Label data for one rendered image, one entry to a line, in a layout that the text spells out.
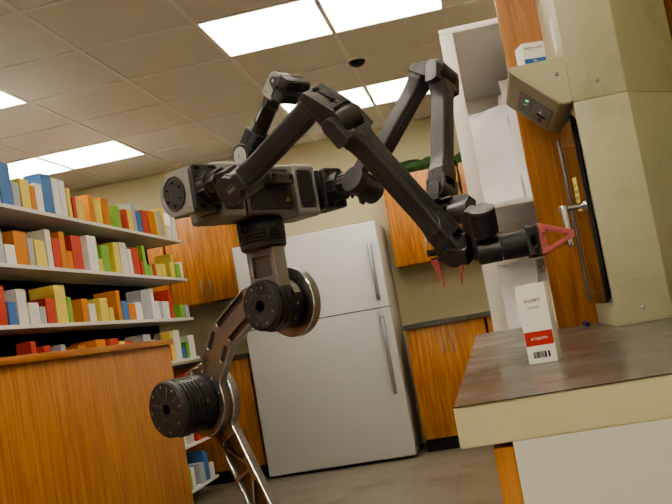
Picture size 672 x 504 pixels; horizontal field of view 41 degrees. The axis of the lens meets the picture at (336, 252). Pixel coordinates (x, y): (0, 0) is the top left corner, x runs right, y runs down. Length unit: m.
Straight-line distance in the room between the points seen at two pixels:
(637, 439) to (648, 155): 1.16
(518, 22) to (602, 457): 1.64
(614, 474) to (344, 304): 6.04
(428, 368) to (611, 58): 5.16
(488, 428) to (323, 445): 6.12
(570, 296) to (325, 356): 4.74
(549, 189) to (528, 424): 1.47
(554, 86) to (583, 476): 1.21
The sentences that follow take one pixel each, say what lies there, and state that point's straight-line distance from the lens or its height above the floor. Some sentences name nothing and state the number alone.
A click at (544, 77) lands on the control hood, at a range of 1.97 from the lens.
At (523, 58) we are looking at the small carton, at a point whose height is 1.54.
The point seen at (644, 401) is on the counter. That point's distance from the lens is 0.88.
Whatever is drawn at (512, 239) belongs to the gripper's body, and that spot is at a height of 1.15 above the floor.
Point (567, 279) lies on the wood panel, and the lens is 2.29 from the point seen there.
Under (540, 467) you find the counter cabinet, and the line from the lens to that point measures 0.88.
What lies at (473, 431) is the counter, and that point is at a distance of 0.87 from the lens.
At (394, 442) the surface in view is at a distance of 6.90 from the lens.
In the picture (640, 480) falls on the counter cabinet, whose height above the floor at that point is 0.85.
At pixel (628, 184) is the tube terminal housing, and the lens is 1.94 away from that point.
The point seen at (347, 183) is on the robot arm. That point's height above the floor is 1.44.
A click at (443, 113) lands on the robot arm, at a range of 2.50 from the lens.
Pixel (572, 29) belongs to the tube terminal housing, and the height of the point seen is 1.56.
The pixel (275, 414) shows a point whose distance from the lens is 7.02.
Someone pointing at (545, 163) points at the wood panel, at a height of 1.35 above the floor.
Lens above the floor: 1.03
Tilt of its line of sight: 5 degrees up
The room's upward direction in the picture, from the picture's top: 10 degrees counter-clockwise
